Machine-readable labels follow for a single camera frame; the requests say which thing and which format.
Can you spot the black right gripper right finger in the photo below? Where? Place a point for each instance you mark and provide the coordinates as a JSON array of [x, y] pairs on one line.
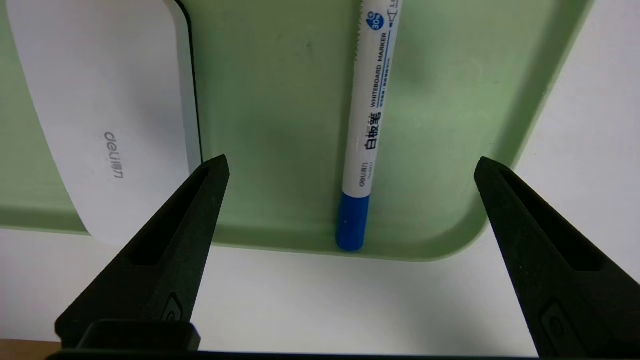
[[550, 275]]

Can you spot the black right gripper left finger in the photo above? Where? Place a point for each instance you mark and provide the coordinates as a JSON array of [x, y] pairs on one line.
[[165, 275]]

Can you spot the white marker with blue cap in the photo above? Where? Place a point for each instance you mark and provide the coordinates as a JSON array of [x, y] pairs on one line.
[[370, 125]]

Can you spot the light green plastic tray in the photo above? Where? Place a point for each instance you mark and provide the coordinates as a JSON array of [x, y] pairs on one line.
[[275, 125]]

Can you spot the white pencil case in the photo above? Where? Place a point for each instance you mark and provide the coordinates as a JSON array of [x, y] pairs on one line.
[[100, 100]]

